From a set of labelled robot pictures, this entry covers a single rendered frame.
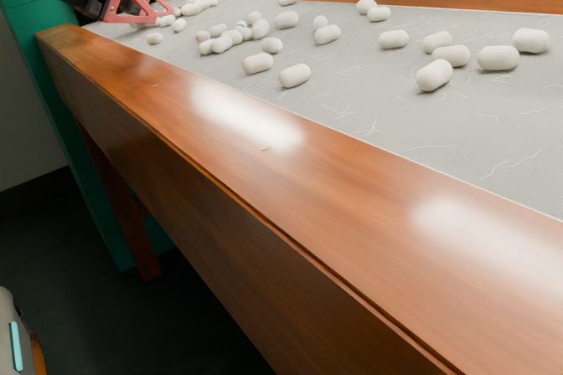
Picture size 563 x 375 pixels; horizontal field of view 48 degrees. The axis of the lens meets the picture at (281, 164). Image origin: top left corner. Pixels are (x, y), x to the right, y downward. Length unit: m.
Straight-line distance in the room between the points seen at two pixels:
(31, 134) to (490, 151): 2.51
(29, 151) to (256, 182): 2.47
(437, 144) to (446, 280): 0.20
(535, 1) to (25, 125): 2.35
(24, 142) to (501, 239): 2.62
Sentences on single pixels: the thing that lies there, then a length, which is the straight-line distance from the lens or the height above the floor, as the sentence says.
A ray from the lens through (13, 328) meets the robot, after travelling 1.49.
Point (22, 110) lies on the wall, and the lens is 2.81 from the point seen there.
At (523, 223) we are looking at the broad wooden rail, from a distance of 0.31.
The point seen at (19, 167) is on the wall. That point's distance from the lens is 2.86.
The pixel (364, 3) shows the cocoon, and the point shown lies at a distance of 0.93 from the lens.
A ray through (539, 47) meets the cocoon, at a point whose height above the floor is 0.75.
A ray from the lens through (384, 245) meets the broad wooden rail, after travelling 0.31.
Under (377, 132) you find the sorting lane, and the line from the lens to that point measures 0.50.
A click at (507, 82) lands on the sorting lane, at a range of 0.56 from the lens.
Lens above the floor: 0.93
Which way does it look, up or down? 22 degrees down
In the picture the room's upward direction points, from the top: 16 degrees counter-clockwise
